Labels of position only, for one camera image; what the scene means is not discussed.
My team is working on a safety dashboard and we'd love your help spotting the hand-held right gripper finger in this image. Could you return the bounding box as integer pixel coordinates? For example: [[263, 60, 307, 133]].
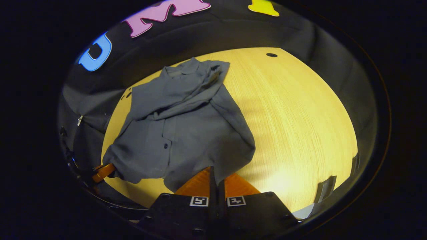
[[137, 166, 218, 238], [217, 172, 299, 238]]

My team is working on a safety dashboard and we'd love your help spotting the grey collared shirt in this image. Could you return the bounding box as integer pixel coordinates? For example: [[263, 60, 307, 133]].
[[102, 57, 257, 193]]

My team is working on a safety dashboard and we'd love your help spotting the black table clamp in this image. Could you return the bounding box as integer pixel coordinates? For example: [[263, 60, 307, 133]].
[[314, 175, 337, 204], [350, 153, 361, 174]]

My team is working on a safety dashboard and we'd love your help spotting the black backdrop cloth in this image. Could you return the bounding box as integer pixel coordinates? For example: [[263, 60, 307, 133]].
[[58, 0, 379, 217]]

